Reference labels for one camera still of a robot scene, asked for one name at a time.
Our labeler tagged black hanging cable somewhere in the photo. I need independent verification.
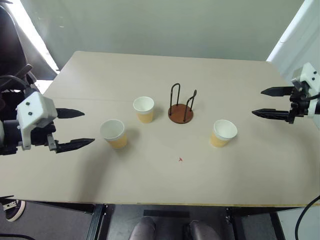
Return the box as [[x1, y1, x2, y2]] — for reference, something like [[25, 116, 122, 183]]
[[294, 194, 320, 240]]

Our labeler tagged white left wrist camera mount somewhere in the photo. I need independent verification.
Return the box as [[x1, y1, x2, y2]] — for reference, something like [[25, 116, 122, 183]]
[[15, 91, 57, 151]]

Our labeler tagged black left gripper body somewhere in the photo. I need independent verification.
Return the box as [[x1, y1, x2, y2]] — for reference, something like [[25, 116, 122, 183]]
[[29, 119, 61, 153]]

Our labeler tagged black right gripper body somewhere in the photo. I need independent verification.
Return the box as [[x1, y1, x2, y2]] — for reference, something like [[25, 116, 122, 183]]
[[288, 82, 314, 125]]

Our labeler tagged yellow and white paper cup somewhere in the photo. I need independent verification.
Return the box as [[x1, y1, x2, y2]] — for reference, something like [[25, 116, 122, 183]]
[[209, 119, 239, 149], [99, 119, 128, 150], [132, 96, 155, 124]]

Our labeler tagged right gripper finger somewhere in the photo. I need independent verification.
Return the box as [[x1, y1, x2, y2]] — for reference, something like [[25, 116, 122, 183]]
[[251, 107, 292, 121], [260, 86, 295, 98]]

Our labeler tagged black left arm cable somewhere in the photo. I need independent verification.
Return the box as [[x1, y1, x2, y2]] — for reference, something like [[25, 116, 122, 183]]
[[0, 74, 32, 95]]

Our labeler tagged brown cup holder stand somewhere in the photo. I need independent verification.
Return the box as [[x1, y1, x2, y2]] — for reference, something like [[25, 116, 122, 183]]
[[167, 82, 195, 125]]

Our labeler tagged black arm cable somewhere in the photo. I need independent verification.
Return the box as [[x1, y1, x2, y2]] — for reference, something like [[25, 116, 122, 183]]
[[0, 74, 32, 95], [303, 93, 320, 104]]

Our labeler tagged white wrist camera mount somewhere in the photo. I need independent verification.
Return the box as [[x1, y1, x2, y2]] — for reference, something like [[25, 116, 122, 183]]
[[15, 91, 57, 151], [290, 62, 320, 101]]

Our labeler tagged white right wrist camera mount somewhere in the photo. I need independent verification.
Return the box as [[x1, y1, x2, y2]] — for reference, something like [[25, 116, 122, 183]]
[[290, 62, 320, 101]]

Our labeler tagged white side panel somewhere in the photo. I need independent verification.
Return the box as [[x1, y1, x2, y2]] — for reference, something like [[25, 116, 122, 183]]
[[265, 0, 320, 85]]

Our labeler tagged black table frame leg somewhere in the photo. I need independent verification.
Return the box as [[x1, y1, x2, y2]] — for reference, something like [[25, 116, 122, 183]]
[[90, 203, 114, 240], [224, 206, 286, 240]]

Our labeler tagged black and white sneaker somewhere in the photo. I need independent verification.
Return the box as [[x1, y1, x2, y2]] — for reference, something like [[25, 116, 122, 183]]
[[0, 198, 27, 223]]

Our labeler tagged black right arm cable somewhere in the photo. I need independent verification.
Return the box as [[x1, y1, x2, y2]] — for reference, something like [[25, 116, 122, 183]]
[[303, 93, 320, 104]]

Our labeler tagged dark rounded shape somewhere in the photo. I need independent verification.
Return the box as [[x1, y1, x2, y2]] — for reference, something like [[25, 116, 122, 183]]
[[183, 219, 221, 240]]

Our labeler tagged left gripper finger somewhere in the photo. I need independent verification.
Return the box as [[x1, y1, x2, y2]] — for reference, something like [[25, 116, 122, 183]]
[[54, 138, 96, 154], [55, 107, 86, 120]]

